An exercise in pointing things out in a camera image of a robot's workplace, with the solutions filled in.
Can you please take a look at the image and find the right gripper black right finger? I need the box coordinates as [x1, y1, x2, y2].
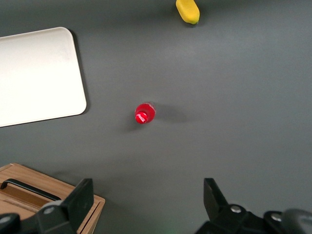
[195, 177, 266, 234]

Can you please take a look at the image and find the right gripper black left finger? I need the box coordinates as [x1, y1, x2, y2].
[36, 178, 95, 234]

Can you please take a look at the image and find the wooden drawer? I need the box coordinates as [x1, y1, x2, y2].
[0, 163, 81, 210]
[0, 199, 44, 220]

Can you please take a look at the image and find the wooden drawer cabinet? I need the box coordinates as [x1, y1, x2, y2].
[0, 162, 106, 234]

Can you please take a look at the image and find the wooden drawer, closed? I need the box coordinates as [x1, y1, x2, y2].
[0, 163, 81, 210]

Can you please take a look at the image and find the small red cola bottle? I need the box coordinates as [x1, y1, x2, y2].
[134, 101, 157, 125]

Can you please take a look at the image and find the beige rectangular tray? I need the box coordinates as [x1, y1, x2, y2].
[0, 26, 87, 128]

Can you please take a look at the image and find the yellow toy lemon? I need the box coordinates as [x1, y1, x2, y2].
[175, 0, 200, 25]

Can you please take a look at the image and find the black handle of closed drawer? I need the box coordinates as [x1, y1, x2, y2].
[0, 178, 62, 202]

